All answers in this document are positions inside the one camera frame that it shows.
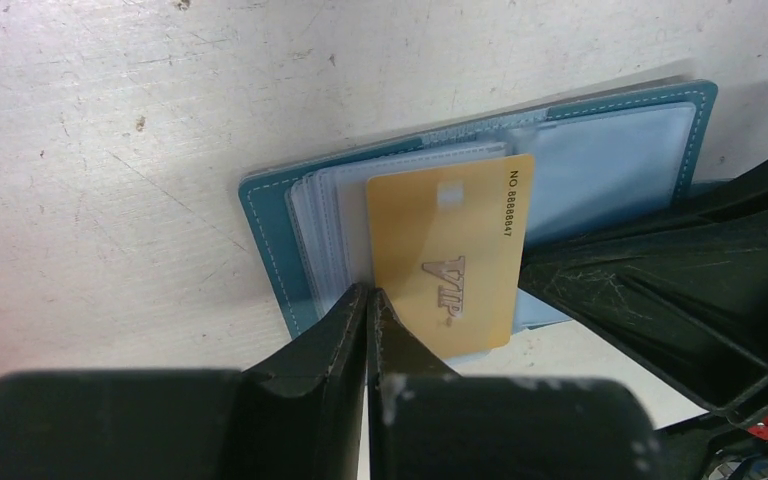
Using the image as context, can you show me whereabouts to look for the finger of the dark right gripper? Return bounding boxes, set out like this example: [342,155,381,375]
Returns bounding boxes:
[519,160,768,418]

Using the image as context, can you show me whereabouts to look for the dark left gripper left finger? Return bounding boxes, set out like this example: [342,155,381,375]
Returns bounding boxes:
[0,285,368,479]

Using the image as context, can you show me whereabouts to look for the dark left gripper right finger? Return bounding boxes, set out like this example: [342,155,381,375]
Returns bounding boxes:
[367,289,663,479]

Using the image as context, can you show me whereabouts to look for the blue leather card holder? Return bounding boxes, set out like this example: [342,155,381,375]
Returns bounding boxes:
[238,80,718,337]

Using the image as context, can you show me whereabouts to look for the gold VIP card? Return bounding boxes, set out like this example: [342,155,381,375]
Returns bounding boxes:
[366,154,536,359]

